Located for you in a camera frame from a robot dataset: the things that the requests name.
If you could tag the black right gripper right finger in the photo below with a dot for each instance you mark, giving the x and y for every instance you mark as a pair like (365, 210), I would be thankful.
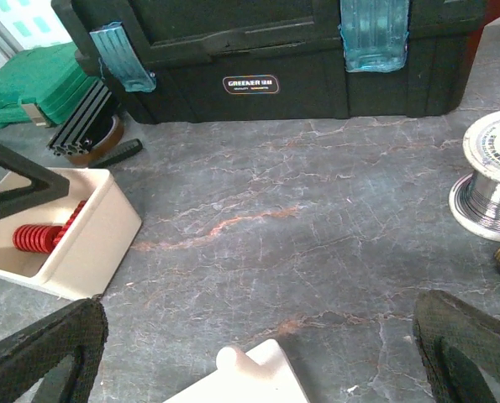
(457, 344)

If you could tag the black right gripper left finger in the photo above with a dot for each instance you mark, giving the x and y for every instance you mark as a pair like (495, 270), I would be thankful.
(61, 352)

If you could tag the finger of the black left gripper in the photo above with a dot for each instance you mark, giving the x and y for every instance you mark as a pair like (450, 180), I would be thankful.
(44, 185)

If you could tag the large red spring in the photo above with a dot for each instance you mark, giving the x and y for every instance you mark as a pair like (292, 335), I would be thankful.
(35, 238)

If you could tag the small red springs row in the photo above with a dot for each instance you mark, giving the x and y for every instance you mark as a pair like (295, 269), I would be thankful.
(69, 222)

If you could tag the white plastic parts bin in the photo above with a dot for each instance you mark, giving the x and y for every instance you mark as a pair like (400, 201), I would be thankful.
(87, 257)

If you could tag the green plastic tool case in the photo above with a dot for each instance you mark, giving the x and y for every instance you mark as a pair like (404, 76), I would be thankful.
(48, 77)

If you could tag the black plastic toolbox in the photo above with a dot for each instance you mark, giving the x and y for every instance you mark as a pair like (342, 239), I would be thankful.
(258, 60)

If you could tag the black screwdriver handle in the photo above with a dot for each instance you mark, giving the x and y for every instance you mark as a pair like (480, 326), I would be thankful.
(118, 154)

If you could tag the solder wire spool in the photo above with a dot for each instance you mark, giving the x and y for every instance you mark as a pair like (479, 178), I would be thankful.
(474, 200)

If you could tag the white peg base plate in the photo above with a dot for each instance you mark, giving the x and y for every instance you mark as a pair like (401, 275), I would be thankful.
(263, 374)

